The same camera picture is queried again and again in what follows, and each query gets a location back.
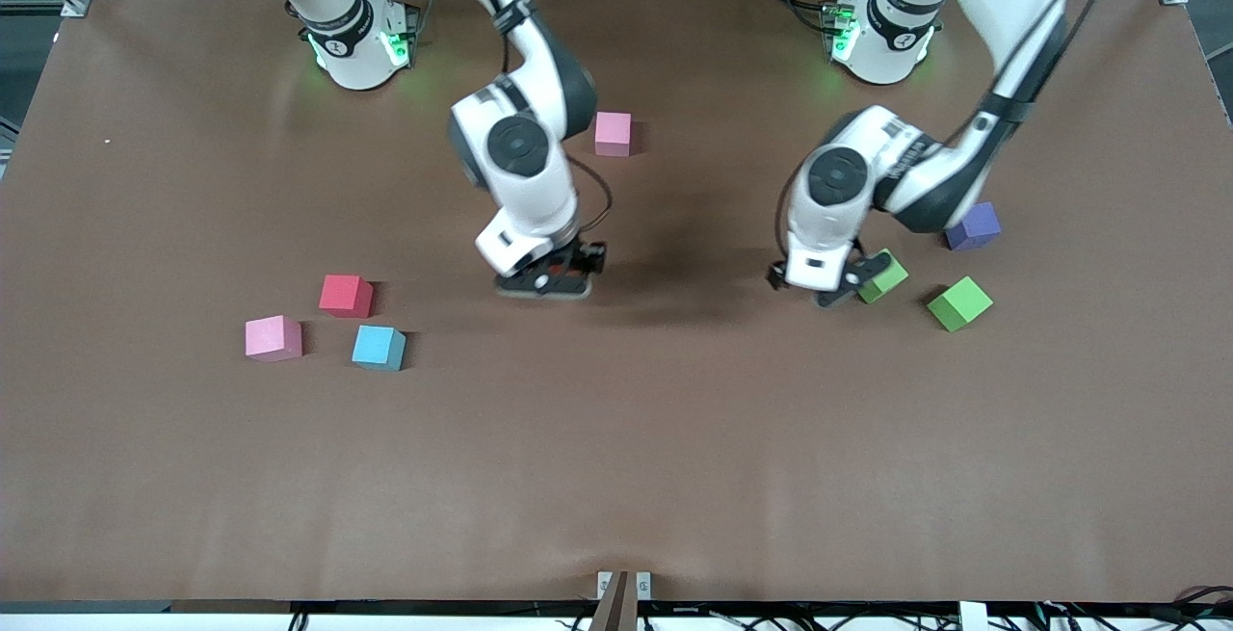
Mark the green foam block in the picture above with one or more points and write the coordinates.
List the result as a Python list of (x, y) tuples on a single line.
[(891, 279), (959, 303)]

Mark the orange foam block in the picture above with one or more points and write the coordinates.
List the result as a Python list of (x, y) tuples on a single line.
[(570, 271)]

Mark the light blue foam block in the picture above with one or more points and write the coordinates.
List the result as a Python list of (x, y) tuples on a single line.
[(376, 347)]

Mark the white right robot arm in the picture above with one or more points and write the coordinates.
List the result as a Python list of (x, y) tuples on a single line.
[(520, 144)]

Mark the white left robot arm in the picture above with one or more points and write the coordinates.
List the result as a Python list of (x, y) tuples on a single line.
[(838, 176)]

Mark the purple foam block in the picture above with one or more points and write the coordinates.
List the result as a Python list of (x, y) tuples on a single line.
[(978, 226)]

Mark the light pink foam block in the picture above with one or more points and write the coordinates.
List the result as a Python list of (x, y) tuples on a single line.
[(613, 133), (273, 338)]

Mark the red foam block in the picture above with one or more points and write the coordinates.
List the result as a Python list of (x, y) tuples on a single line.
[(344, 296)]

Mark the brown wooden strip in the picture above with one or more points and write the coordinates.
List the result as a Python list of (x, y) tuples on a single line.
[(616, 612)]

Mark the small white box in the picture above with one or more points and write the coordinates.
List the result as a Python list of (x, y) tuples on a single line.
[(973, 617)]

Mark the grey metal table bracket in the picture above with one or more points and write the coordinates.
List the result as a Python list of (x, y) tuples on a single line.
[(605, 585), (643, 585)]

